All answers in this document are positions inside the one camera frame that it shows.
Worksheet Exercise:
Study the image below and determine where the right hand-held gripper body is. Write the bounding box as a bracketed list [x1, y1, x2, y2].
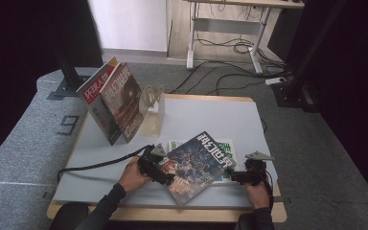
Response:
[242, 150, 275, 187]

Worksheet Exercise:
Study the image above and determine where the white magazine green title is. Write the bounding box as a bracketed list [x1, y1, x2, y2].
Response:
[167, 138, 239, 185]

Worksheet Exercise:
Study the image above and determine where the white power strip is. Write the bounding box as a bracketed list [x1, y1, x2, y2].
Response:
[264, 76, 287, 86]

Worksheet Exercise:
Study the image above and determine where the wooden table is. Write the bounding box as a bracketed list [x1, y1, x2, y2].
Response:
[46, 90, 288, 223]

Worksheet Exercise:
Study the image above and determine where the light wooden panel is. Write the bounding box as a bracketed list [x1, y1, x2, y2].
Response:
[166, 0, 286, 63]

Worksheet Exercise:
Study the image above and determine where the black slanted stand post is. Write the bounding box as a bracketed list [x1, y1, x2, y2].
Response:
[269, 0, 348, 113]

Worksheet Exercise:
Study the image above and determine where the person's left hand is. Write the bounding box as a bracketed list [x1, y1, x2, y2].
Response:
[118, 156, 152, 194]

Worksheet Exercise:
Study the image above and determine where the beige expandable book rack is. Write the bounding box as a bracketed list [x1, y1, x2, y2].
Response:
[138, 84, 167, 139]

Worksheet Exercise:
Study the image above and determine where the portrait cover magazine red title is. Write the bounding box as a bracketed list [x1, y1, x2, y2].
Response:
[76, 57, 123, 147]

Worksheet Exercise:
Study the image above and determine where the thick black gripper cable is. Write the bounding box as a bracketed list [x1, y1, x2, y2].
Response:
[57, 145, 151, 183]

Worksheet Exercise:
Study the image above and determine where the coiled black cable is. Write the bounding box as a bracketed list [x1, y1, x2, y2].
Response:
[195, 37, 258, 56]

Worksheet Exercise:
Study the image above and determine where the black floor cable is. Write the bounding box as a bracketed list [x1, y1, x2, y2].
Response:
[205, 72, 269, 96]
[169, 58, 293, 95]

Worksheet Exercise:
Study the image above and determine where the black stand with square base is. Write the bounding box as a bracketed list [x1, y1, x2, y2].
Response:
[46, 44, 92, 101]

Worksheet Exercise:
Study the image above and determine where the person's right hand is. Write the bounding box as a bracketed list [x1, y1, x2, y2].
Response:
[244, 182, 271, 210]

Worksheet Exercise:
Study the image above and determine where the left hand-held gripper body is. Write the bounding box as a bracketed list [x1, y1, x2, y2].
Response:
[137, 143, 168, 184]

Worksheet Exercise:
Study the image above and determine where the red-brown cover magazine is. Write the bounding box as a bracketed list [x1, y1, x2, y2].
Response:
[99, 61, 148, 144]

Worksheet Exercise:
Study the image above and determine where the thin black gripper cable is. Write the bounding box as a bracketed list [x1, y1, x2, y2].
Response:
[263, 169, 276, 210]

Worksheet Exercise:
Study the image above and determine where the wooden desk with metal legs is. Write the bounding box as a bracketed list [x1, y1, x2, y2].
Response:
[185, 0, 306, 75]

